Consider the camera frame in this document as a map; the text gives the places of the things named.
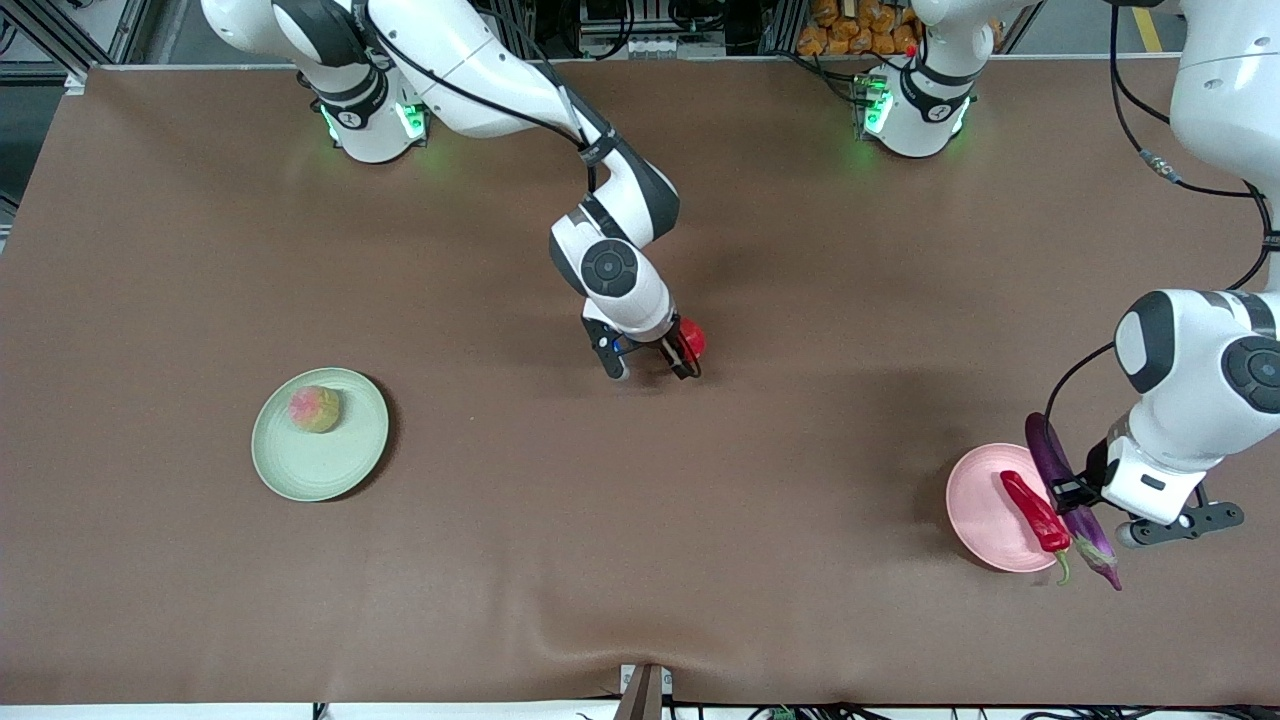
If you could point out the pink plate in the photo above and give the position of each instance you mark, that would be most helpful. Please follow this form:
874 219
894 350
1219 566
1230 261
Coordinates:
975 500

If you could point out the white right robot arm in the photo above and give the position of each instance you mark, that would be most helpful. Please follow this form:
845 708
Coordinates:
470 60

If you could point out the metal bracket at table edge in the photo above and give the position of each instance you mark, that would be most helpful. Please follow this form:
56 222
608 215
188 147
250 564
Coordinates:
643 695

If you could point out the red chili pepper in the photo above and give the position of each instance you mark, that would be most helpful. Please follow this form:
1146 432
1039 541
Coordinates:
1030 510

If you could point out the bag of orange items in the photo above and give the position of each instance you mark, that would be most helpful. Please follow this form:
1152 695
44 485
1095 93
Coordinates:
850 30

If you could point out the pink yellow peach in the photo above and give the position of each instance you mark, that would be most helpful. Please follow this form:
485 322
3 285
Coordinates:
314 410

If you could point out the aluminium frame beam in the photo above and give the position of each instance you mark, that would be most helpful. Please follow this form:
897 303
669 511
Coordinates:
60 35

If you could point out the brown table cloth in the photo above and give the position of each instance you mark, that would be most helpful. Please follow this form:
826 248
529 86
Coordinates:
600 560

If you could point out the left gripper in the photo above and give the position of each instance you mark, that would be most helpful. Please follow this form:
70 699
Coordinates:
1094 463

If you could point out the purple eggplant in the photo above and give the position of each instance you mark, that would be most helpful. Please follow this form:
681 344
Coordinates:
1045 445

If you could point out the red apple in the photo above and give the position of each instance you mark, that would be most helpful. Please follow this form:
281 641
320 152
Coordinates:
693 338

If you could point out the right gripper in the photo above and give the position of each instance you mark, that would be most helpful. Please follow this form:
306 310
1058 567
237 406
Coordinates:
668 346

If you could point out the pale green plate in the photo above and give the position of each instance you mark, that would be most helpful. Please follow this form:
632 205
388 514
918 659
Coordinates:
320 465

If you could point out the white connector strip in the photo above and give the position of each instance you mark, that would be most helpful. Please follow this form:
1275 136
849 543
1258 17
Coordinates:
662 46

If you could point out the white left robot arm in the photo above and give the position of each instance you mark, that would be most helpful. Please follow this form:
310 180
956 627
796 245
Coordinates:
1225 100

